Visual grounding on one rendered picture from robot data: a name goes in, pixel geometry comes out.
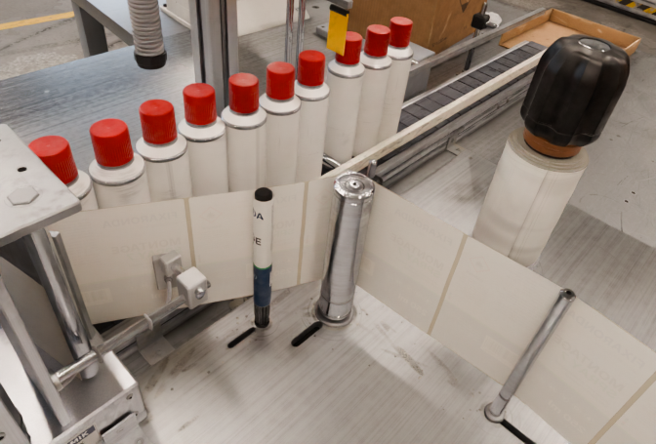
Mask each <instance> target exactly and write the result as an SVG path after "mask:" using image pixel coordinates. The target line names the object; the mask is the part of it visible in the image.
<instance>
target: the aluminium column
mask: <svg viewBox="0 0 656 444"><path fill-rule="evenodd" d="M188 7H189V19H190V30H191V42H192V53H193V65H194V76H195V83H206V84H209V85H211V86H212V87H213V88H214V89H215V93H216V109H217V116H218V117H220V118H221V119H222V112H223V110H224V109H225V101H224V80H223V59H222V36H221V10H220V0H188ZM224 7H225V96H226V107H228V103H229V98H228V79H229V77H230V76H231V75H233V74H236V73H239V72H238V31H237V0H224Z"/></svg>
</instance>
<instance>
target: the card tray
mask: <svg viewBox="0 0 656 444"><path fill-rule="evenodd" d="M571 34H584V35H587V36H591V37H596V38H601V39H604V40H607V41H610V42H611V43H612V44H614V45H615V46H617V47H620V48H622V49H624V50H625V51H626V53H627V54H628V55H629V56H630V55H631V54H633V53H634V52H635V51H636V48H637V46H638V44H639V42H640V40H641V38H639V37H636V36H633V35H631V34H629V33H626V32H623V31H620V30H617V29H614V28H611V27H608V26H605V25H602V24H599V23H596V22H593V21H590V20H585V19H582V18H580V17H577V16H574V15H571V14H568V13H565V12H562V11H560V10H557V9H554V8H551V9H548V10H546V11H545V14H544V15H542V16H540V17H538V18H536V19H534V20H531V21H529V22H527V23H525V24H523V25H520V26H518V27H516V28H514V29H512V30H510V31H508V32H506V33H503V34H502V35H501V39H500V42H499V46H501V47H504V48H506V49H509V48H511V47H513V46H515V45H517V44H519V43H521V42H523V41H525V40H526V41H529V42H530V41H533V42H536V43H538V44H541V45H544V46H546V47H549V46H550V45H551V44H552V43H553V42H554V41H555V40H556V39H558V38H559V37H562V36H569V35H571Z"/></svg>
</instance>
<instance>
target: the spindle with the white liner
mask: <svg viewBox="0 0 656 444"><path fill-rule="evenodd" d="M629 74H630V58H629V55H628V54H627V53H626V51H625V50H624V49H622V48H620V47H617V46H615V45H614V44H612V43H611V42H610V41H607V40H604V39H601V38H596V37H591V36H587V35H584V34H571V35H569V36H562V37H559V38H558V39H556V40H555V41H554V42H553V43H552V44H551V45H550V46H549V48H548V49H547V50H546V51H545V52H544V53H543V54H542V56H541V58H540V60H539V62H538V65H537V68H536V70H535V73H534V75H533V78H532V81H531V83H530V86H529V88H528V91H527V94H526V96H525V99H524V101H523V104H522V107H521V110H520V114H521V117H522V119H523V120H524V121H525V122H524V124H525V126H524V127H520V128H517V129H515V130H514V131H512V132H511V133H510V134H509V136H508V140H507V143H506V146H505V148H504V151H503V154H502V156H501V158H500V160H499V163H498V165H497V168H496V171H495V174H494V177H493V180H492V182H491V184H490V186H489V188H488V191H487V193H486V196H485V200H484V203H483V205H482V208H481V210H480V212H479V215H478V217H477V220H476V223H475V226H474V227H473V229H472V230H471V235H470V237H472V238H474V239H476V240H477V241H479V242H481V243H483V244H485V245H487V246H489V247H490V248H492V249H494V250H496V251H498V252H500V253H501V254H503V255H505V256H507V257H508V258H510V259H512V260H514V261H515V262H518V263H520V264H521V265H523V266H525V267H527V268H528V269H530V270H532V271H533V266H535V265H536V264H537V262H538V261H539V259H540V256H541V252H542V251H543V249H544V247H545V246H546V244H547V242H548V240H549V237H550V235H551V233H552V231H553V229H554V227H555V225H556V224H557V222H558V220H559V218H560V216H561V214H562V212H563V209H564V207H565V205H566V204H567V202H568V200H569V199H570V197H571V195H572V193H573V191H574V189H575V187H576V185H577V183H578V181H579V179H580V178H581V176H582V174H583V173H584V171H585V169H586V168H587V166H588V164H589V155H588V152H587V151H586V150H585V148H584V146H586V145H589V144H591V143H593V142H595V141H596V140H597V139H598V138H599V137H600V135H601V132H602V131H603V129H604V127H605V125H606V123H607V121H608V119H609V117H610V115H611V114H612V112H613V110H614V108H615V106H616V104H617V102H618V100H619V98H620V97H621V95H622V93H623V91H624V89H625V87H626V84H627V80H628V78H629Z"/></svg>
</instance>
